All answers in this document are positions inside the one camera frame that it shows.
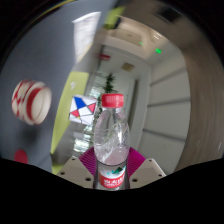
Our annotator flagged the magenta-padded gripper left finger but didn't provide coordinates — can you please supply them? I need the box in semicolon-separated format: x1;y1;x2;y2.
56;146;98;190

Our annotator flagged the group of green potted plants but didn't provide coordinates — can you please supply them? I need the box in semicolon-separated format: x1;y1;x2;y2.
102;73;118;95

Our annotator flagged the framed wall plaque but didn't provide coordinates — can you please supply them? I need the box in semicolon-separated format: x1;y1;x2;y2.
121;62;136;72

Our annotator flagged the red and white patterned mug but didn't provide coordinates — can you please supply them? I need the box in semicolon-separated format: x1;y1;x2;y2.
10;79;53;126

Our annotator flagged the clear red-capped water bottle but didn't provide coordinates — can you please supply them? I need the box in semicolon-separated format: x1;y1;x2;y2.
92;93;131;191

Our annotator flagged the red fire extinguisher cabinet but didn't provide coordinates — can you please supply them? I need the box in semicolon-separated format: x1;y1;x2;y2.
97;53;111;61

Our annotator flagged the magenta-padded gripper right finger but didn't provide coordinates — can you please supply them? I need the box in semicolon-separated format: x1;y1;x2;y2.
127;146;167;190

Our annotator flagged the white cube with coloured triangles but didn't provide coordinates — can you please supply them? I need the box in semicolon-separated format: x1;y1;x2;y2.
68;95;99;126

